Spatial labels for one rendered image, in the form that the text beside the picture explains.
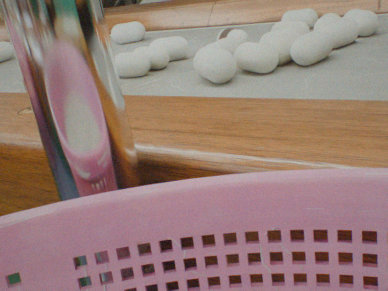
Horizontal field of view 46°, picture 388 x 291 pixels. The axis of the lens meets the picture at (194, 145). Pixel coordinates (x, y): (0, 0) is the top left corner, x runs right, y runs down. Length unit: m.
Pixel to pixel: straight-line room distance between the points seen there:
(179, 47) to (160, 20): 0.21
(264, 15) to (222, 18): 0.05
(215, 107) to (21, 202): 0.09
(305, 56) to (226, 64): 0.05
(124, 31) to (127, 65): 0.17
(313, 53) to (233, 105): 0.14
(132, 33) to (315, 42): 0.26
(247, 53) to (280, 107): 0.14
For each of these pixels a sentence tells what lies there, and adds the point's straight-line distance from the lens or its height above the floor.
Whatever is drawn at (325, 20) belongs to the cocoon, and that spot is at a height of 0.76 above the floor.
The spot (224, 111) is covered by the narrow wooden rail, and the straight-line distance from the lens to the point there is 0.16.
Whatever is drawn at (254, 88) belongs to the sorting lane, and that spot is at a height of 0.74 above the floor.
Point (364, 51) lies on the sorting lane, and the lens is 0.33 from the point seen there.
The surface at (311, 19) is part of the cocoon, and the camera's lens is 0.43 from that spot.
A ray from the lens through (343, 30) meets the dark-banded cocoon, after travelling 0.34.
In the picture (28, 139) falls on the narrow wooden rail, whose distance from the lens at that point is 0.18.
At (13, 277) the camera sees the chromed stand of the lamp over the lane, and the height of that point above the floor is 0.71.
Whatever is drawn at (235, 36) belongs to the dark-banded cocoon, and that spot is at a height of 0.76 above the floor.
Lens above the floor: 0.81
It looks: 22 degrees down
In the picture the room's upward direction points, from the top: 10 degrees counter-clockwise
